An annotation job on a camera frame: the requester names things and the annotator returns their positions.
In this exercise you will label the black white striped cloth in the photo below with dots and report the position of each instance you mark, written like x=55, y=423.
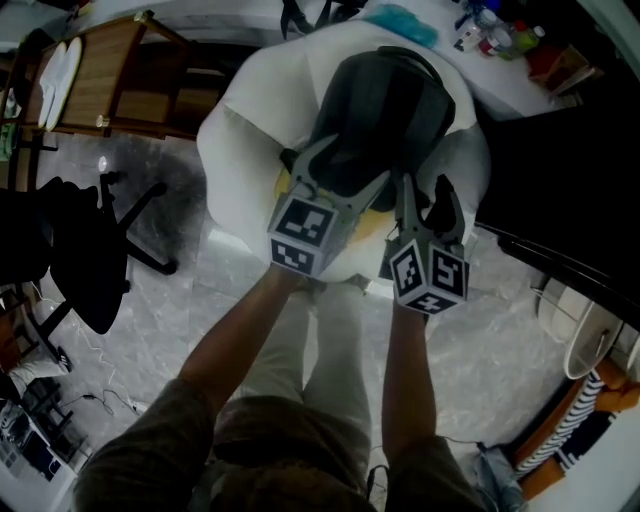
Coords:
x=570, y=425

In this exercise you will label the black glass-door cabinet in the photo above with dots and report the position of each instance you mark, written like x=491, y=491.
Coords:
x=560, y=175

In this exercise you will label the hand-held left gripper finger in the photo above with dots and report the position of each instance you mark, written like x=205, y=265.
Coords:
x=301, y=167
x=362, y=200

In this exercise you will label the green drink bottle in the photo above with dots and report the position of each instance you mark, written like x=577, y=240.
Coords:
x=526, y=42

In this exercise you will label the black office chair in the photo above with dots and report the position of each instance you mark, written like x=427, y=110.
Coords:
x=85, y=250

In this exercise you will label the white plastic bottle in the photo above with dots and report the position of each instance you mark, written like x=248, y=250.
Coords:
x=486, y=17

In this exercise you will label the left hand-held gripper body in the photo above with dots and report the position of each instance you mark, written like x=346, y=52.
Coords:
x=300, y=225

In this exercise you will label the white egg-shaped beanbag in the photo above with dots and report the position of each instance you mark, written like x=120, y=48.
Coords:
x=250, y=165

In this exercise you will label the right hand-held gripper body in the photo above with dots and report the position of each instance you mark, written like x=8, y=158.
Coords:
x=435, y=275

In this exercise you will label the person's left forearm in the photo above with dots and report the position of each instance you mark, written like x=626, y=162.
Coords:
x=240, y=340

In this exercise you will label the orange snack box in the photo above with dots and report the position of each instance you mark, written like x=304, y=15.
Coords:
x=560, y=70

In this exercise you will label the white round basket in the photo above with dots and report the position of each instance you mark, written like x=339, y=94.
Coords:
x=590, y=345

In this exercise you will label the teal feather duster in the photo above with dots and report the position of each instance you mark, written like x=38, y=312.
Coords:
x=405, y=25

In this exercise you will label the person's beige trousers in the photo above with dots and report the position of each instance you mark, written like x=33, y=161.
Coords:
x=325, y=360

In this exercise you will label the metal storage rack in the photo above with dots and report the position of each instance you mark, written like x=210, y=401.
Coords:
x=30, y=440

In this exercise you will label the white power adapter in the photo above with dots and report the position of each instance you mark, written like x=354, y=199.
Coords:
x=139, y=406

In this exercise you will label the person's right forearm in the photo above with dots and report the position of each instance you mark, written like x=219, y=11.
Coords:
x=410, y=375

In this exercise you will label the white bottle with red label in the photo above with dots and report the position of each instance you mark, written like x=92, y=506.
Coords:
x=495, y=42

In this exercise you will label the wooden shelf rack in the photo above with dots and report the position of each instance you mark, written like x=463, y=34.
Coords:
x=115, y=75

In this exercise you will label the person's grey-brown t-shirt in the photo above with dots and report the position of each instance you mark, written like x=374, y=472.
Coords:
x=280, y=465

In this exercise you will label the white slipper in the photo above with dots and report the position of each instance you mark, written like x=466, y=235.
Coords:
x=50, y=95
x=72, y=65

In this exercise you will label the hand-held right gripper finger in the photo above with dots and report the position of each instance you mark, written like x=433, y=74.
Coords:
x=407, y=210
x=452, y=220

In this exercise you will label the white box with black label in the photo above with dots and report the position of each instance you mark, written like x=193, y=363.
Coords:
x=467, y=37

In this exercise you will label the black handbag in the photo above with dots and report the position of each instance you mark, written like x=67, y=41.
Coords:
x=300, y=17

